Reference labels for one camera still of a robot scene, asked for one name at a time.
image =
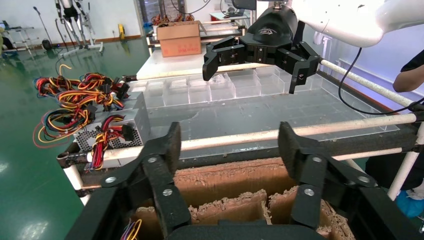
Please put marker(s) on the clear acrylic compartment tray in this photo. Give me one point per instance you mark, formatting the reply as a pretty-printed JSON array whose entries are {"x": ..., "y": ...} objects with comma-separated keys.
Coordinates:
[{"x": 245, "y": 87}]

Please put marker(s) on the blue shoe cover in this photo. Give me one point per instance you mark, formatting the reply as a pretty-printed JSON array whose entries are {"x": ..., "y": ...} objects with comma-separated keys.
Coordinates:
[{"x": 409, "y": 203}]

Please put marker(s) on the person's bare forearm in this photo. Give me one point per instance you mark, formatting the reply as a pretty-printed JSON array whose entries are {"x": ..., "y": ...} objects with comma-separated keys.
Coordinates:
[{"x": 407, "y": 81}]

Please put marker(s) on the worn compartment cardboard box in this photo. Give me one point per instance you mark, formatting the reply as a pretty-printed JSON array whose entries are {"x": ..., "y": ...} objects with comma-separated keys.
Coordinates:
[{"x": 232, "y": 179}]

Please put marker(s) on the grey power supply unit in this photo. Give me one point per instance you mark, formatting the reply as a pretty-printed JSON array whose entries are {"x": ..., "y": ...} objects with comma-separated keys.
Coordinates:
[
  {"x": 137, "y": 121},
  {"x": 84, "y": 140}
]

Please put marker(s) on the closed brown cardboard box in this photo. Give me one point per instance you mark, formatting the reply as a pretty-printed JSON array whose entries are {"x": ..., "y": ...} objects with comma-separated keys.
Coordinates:
[{"x": 179, "y": 39}]

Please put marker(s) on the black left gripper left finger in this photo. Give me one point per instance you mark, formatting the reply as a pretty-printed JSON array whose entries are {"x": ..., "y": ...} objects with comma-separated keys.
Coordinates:
[{"x": 165, "y": 198}]

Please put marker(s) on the person in black clothing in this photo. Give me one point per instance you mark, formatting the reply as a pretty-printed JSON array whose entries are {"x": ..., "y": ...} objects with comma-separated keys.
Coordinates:
[{"x": 414, "y": 63}]

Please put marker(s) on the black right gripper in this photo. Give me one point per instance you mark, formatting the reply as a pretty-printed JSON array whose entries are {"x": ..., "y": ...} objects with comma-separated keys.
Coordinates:
[{"x": 270, "y": 36}]

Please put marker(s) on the yellow floor sign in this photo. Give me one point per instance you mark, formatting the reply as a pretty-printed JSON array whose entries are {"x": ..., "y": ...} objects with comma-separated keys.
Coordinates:
[{"x": 121, "y": 32}]

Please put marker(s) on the cardboard divider insert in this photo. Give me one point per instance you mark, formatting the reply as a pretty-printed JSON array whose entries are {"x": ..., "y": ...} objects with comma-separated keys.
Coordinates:
[{"x": 232, "y": 208}]

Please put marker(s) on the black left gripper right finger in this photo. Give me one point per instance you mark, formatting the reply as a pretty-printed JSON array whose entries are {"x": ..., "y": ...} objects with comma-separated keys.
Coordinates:
[{"x": 308, "y": 172}]

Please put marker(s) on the robot legs on stand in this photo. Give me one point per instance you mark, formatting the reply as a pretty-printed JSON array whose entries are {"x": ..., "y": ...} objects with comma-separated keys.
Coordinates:
[{"x": 78, "y": 20}]

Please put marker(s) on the black floor stand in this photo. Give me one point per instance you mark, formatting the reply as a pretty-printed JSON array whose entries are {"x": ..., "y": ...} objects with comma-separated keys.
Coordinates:
[{"x": 46, "y": 43}]

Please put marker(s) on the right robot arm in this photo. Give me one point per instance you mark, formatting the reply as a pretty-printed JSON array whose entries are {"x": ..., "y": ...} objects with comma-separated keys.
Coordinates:
[{"x": 351, "y": 20}]

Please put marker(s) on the desk with computer equipment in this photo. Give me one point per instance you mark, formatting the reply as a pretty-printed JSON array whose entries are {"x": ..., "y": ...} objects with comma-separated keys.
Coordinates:
[{"x": 232, "y": 13}]

